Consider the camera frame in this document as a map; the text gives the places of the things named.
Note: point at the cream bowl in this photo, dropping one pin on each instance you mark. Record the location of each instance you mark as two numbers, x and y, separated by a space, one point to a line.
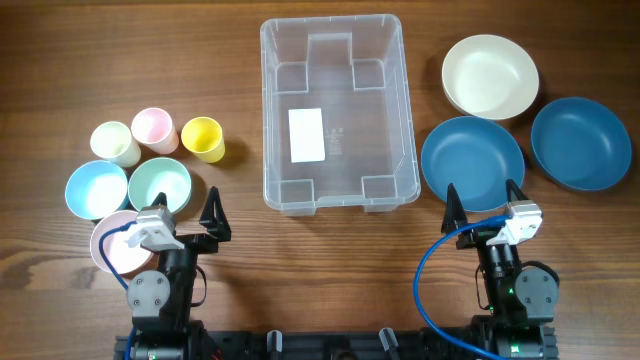
490 76

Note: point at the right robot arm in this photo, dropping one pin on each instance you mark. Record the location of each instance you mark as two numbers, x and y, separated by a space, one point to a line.
521 295

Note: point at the dark blue bowl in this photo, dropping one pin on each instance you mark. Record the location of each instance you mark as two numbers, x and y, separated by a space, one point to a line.
477 157
581 144

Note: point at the pink small bowl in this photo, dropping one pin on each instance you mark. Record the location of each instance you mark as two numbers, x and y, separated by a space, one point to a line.
123 258

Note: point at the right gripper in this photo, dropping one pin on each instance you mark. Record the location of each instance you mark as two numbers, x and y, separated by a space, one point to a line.
456 216

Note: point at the yellow cup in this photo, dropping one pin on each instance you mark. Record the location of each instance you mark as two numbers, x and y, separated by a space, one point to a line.
203 136

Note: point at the pale cream cup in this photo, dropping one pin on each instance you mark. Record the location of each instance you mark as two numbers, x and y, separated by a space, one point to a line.
114 142

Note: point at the mint green small bowl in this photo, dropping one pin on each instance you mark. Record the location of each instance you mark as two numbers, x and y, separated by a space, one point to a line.
156 175

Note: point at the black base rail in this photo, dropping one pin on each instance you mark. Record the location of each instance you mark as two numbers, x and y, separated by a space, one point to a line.
408 345

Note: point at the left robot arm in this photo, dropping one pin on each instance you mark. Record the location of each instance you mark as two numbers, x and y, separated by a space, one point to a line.
161 300

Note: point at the clear plastic storage bin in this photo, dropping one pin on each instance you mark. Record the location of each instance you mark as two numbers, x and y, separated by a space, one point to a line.
354 69

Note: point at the light blue small bowl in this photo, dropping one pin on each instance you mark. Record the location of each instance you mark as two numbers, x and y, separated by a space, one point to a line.
96 190

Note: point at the pink cup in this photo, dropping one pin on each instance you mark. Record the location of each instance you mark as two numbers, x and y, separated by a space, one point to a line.
154 128

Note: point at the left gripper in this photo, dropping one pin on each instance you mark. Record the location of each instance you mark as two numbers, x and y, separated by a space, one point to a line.
216 223

